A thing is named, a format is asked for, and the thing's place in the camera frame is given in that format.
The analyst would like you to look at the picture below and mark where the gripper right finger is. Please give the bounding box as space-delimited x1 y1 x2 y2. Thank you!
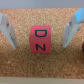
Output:
62 9 84 49

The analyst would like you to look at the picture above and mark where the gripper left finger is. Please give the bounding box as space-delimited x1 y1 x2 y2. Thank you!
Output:
0 12 20 51

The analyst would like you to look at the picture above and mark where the pink block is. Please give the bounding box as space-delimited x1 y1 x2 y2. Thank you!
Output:
30 24 53 54

